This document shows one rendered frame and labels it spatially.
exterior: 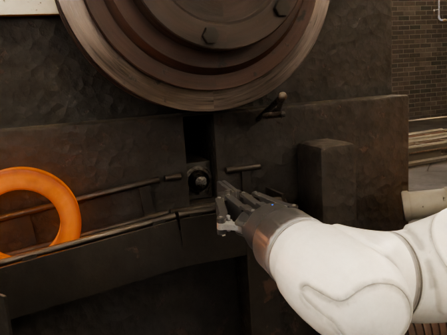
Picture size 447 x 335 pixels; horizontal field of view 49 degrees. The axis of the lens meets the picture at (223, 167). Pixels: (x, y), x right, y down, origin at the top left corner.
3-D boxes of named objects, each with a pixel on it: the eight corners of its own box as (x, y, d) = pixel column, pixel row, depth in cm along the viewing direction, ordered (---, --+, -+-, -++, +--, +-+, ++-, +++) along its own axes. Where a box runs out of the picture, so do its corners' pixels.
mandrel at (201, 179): (170, 179, 112) (169, 160, 111) (189, 177, 113) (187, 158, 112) (191, 195, 96) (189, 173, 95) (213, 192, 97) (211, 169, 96)
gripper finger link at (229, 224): (263, 236, 68) (227, 244, 66) (247, 224, 73) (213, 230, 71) (263, 221, 68) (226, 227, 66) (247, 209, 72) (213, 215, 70)
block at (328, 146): (297, 253, 104) (293, 140, 100) (330, 247, 107) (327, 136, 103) (324, 271, 94) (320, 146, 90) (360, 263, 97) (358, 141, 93)
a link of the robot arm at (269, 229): (334, 282, 62) (310, 262, 67) (336, 213, 60) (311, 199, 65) (268, 296, 59) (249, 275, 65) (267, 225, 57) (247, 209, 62)
